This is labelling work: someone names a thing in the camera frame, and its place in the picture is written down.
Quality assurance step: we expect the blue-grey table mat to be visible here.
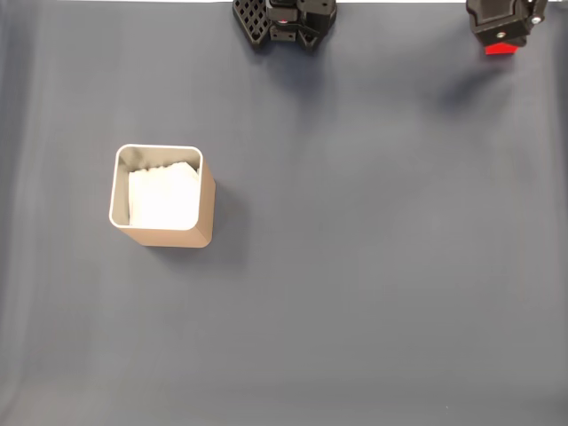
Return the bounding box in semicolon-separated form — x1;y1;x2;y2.
0;2;568;426

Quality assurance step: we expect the white paper in box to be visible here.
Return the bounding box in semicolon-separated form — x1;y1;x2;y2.
128;162;201;228

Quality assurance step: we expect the red cube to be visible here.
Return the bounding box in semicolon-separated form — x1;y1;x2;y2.
484;41;518;58

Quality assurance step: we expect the beige square box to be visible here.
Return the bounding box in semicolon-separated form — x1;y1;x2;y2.
107;143;217;249

